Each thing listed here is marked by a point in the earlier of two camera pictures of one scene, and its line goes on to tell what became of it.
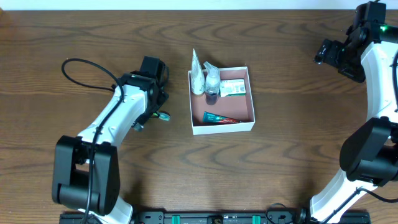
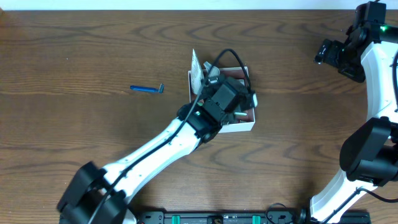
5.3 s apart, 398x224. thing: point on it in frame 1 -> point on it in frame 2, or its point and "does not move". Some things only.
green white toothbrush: (163, 115) -> (240, 113)
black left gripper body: (160, 101) -> (210, 79)
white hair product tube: (198, 83) does not move
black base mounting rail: (219, 217) does not move
